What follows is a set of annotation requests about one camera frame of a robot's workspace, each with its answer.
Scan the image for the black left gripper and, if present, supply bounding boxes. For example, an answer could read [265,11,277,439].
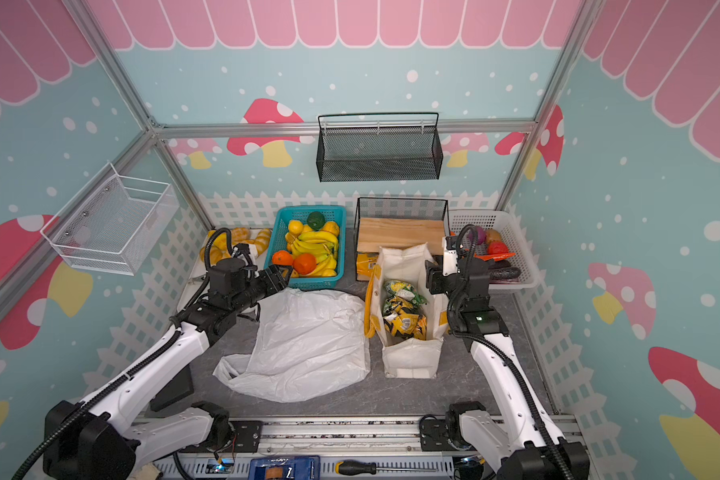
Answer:
[231,264,294,315]

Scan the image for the orange fruit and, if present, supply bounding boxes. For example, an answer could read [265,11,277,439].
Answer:
[271,250,294,267]
[292,253,318,277]

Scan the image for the white canvas tote bag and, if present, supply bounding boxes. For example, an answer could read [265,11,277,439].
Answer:
[365,244,448,379]

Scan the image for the yellow black snack bag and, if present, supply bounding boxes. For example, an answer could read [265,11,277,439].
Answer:
[382,298,427,340]

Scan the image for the green snack bag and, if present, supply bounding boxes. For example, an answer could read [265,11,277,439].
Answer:
[384,280,427,306]

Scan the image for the white plastic grocery bag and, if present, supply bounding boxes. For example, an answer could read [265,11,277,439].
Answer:
[213,288,371,403]

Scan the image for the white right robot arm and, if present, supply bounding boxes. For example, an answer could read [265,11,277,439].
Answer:
[426,226,590,479]

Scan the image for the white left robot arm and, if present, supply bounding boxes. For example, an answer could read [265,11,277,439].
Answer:
[14,256,293,479]

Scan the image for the white bread tray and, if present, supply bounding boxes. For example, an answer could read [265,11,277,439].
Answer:
[176,229,272,312]

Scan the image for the bread loaf pile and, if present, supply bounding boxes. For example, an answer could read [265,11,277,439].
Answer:
[199,227,272,266]

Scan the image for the dark eggplant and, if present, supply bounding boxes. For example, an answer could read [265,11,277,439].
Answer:
[488,266,522,283]

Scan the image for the orange carrot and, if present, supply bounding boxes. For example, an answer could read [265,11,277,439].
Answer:
[475,252,515,262]

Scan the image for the red pepper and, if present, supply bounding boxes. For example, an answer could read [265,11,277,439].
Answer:
[487,242,510,254]

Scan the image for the purple onion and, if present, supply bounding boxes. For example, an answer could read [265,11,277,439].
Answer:
[469,226,487,246]

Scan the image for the brown potato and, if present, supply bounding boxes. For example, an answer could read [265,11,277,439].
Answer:
[485,229,503,245]

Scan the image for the yellow lemon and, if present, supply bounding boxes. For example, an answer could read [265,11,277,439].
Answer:
[288,220,304,237]

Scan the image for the yellow banana bunch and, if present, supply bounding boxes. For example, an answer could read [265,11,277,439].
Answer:
[285,231,340,278]

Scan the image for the white plastic vegetable basket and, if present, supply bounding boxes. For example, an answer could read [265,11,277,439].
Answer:
[449,209,541,293]

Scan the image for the green avocado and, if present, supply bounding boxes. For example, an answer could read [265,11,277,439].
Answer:
[306,211,326,231]

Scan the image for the yellow cracker box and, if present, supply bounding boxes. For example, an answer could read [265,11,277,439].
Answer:
[355,252,379,281]

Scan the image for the black mesh wooden shelf rack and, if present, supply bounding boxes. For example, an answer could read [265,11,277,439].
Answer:
[353,196,450,264]

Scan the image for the teal plastic fruit basket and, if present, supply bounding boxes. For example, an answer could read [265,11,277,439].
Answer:
[265,205,346,290]

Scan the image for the black orange screwdriver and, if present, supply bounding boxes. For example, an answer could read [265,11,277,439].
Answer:
[334,460,438,476]

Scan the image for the beige cloth rag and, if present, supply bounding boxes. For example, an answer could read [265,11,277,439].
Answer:
[127,463,162,480]

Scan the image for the white wall wire basket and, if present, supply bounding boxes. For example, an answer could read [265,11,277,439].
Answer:
[40,163,179,276]

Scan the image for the black wall mesh basket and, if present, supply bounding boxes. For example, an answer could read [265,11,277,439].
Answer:
[316,112,444,182]

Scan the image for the blue box on rail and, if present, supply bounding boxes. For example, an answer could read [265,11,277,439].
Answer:
[248,456,321,480]

